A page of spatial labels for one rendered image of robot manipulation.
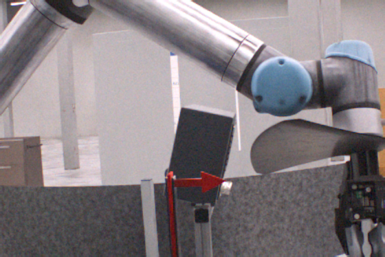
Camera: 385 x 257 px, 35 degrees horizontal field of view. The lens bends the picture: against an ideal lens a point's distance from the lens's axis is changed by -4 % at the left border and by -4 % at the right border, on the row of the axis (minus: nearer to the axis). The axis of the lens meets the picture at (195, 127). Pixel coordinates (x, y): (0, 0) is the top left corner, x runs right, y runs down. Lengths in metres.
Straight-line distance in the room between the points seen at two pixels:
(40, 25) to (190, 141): 0.42
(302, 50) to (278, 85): 4.12
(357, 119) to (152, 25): 0.32
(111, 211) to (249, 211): 0.54
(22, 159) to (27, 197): 4.72
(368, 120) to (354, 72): 0.07
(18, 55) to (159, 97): 5.91
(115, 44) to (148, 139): 1.15
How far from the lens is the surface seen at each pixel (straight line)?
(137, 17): 0.84
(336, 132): 0.58
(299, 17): 4.92
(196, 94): 6.81
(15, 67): 1.06
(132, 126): 7.04
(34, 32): 1.04
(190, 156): 1.28
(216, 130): 1.27
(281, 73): 0.78
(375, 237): 0.93
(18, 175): 7.35
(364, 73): 0.93
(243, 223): 2.47
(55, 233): 2.55
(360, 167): 0.90
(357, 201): 0.89
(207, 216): 1.23
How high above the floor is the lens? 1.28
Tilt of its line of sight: 3 degrees down
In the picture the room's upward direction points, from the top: 4 degrees counter-clockwise
